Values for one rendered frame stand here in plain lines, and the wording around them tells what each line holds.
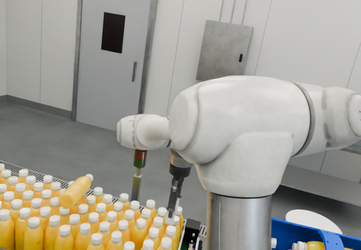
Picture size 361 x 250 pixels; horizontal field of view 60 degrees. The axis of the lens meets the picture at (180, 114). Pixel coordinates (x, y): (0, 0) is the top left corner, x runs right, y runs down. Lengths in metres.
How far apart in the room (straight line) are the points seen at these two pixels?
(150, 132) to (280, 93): 0.50
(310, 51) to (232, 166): 3.99
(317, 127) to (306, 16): 3.89
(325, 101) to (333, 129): 0.05
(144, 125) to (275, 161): 0.54
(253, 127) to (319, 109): 0.13
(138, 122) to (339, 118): 0.59
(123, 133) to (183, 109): 0.54
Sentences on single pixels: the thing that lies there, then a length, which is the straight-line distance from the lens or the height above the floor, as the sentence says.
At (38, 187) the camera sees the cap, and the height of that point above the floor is 1.11.
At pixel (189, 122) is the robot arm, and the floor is 1.80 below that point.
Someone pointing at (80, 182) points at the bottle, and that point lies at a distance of 1.46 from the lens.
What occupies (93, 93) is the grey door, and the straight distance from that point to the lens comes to 5.21.
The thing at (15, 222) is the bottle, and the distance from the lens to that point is 1.51.
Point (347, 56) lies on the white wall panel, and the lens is 4.45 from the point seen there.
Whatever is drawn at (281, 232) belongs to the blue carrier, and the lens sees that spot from 1.51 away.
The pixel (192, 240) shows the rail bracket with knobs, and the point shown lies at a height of 0.94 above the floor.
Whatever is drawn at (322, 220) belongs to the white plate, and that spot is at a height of 1.04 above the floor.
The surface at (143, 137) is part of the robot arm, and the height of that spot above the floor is 1.58.
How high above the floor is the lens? 1.93
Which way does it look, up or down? 17 degrees down
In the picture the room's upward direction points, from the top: 9 degrees clockwise
